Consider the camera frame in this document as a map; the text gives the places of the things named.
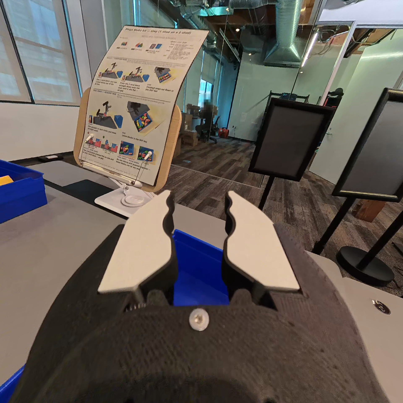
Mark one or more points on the black office chair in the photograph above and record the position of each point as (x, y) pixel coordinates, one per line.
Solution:
(209, 132)

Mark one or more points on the dark desk mat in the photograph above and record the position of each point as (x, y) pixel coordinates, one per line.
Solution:
(88, 188)

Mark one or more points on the blue plastic bin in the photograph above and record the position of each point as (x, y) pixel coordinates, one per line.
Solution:
(22, 198)
(198, 277)

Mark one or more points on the wooden block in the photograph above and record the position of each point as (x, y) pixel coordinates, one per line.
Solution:
(368, 211)

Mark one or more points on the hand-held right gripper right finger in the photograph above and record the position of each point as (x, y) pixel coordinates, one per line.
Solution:
(258, 252)

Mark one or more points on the stack of cardboard boxes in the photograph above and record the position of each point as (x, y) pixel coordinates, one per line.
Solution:
(189, 138)

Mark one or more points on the printed instruction sheet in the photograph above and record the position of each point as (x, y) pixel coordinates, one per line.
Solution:
(141, 94)

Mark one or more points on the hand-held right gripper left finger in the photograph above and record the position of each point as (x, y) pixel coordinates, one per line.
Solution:
(138, 252)

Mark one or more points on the silver ventilation duct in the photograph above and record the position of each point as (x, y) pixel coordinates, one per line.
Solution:
(283, 31)

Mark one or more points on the round metal table fitting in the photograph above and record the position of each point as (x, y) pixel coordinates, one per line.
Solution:
(381, 307)

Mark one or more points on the large grid window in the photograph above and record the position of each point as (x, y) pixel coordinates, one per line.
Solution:
(41, 47)

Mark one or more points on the black framed sign stand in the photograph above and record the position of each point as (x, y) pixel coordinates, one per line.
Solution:
(289, 138)
(371, 148)

